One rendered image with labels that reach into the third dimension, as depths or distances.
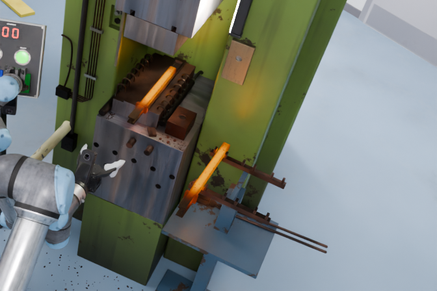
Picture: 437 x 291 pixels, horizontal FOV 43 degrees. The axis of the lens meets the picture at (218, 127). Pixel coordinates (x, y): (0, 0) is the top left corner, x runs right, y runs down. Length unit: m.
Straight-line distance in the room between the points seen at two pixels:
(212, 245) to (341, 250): 1.36
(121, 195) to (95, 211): 0.20
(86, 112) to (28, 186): 1.13
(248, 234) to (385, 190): 1.84
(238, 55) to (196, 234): 0.71
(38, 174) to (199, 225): 0.92
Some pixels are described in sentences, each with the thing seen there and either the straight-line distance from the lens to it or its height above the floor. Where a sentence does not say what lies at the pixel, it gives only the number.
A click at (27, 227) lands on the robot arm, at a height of 1.21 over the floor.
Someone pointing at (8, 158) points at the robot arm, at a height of 1.30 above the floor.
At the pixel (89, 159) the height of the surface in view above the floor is 1.07.
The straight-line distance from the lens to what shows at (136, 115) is 2.14.
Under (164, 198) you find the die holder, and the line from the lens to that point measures 2.38.
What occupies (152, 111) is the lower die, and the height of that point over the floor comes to 0.99.
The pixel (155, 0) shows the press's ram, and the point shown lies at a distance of 1.97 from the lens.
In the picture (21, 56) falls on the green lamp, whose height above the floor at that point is 1.09.
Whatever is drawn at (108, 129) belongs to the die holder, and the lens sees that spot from 2.27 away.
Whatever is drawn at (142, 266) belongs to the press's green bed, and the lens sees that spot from 2.76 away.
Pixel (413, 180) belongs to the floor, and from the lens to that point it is 4.16.
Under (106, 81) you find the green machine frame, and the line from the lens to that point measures 2.41.
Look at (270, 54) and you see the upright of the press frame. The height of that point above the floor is 1.34.
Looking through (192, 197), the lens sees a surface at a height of 0.98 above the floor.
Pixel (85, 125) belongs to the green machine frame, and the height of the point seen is 0.66.
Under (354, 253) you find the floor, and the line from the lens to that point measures 3.42.
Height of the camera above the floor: 2.35
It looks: 38 degrees down
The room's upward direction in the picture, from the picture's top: 18 degrees clockwise
